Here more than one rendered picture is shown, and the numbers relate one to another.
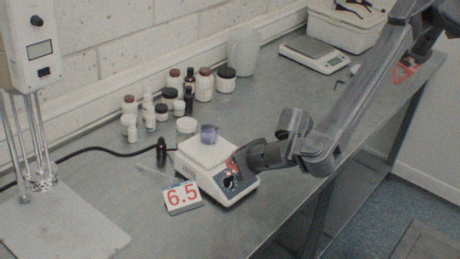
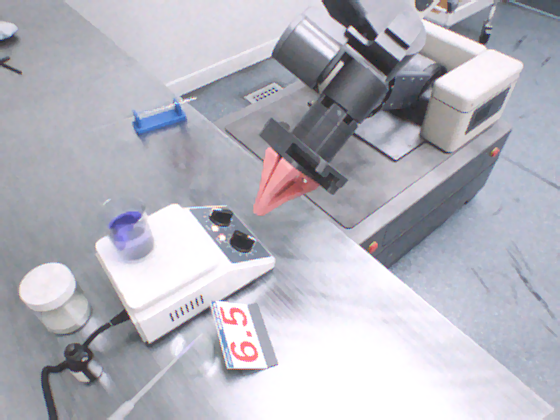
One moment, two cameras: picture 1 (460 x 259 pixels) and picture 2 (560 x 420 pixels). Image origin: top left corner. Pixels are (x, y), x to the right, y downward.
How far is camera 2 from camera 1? 0.79 m
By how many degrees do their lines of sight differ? 55
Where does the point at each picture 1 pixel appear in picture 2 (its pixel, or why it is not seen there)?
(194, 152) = (168, 277)
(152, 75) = not seen: outside the picture
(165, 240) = (339, 380)
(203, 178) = (220, 283)
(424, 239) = (235, 130)
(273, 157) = (371, 100)
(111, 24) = not seen: outside the picture
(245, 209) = (276, 243)
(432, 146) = not seen: hidden behind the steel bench
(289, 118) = (316, 35)
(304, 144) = (401, 34)
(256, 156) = (338, 131)
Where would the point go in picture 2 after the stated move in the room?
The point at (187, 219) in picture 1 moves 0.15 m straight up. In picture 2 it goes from (290, 336) to (292, 271)
